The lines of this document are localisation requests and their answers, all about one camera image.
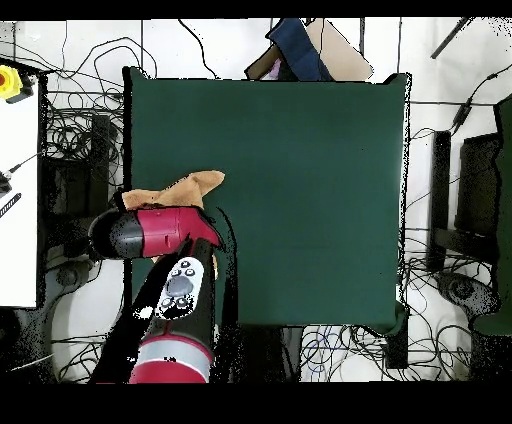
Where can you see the tan terry towel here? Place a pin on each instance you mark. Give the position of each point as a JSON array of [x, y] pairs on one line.
[[188, 188]]

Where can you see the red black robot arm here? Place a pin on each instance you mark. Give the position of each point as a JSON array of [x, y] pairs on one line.
[[160, 232]]

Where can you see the dark green table cloth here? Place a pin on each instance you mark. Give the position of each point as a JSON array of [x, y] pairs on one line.
[[300, 180]]

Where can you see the pink cloth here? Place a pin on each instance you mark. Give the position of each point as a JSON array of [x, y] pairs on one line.
[[272, 72]]

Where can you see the black stand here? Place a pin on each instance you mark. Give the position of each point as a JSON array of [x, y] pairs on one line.
[[440, 180], [100, 160]]

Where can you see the dark blue cloth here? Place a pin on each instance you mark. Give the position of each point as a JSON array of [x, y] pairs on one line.
[[300, 52]]

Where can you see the brown cardboard box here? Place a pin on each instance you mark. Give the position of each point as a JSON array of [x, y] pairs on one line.
[[344, 56]]

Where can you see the white table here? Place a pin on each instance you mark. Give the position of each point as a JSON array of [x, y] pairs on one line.
[[18, 240]]

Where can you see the black ribbed strip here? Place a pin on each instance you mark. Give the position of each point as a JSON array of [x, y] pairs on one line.
[[10, 204]]

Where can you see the small black device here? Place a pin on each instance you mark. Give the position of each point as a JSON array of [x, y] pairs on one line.
[[4, 186]]

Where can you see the black rod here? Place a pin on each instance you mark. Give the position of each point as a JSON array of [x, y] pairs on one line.
[[450, 39]]

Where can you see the yellow emergency stop button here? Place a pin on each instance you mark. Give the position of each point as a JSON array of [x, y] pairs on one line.
[[8, 82]]

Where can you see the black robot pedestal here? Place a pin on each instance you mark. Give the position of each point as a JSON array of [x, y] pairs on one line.
[[260, 352]]

